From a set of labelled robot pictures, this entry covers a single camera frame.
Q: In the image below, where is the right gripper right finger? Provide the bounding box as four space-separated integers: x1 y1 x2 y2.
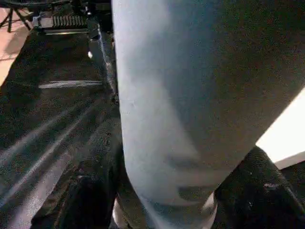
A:
213 146 305 229

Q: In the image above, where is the white plastic table top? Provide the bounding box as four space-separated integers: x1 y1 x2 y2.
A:
112 88 305 229

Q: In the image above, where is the black stand foot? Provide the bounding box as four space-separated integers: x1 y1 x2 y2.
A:
0 0 43 33

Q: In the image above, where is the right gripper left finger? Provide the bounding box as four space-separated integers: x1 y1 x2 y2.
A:
30 119 125 229

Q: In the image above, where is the black ribbed foot pedal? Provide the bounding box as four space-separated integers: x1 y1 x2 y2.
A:
33 14 90 33

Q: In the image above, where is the black plastic mat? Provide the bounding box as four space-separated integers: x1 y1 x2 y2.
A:
0 19 305 229

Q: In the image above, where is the white plastic table leg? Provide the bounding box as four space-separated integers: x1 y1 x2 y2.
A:
111 0 305 229

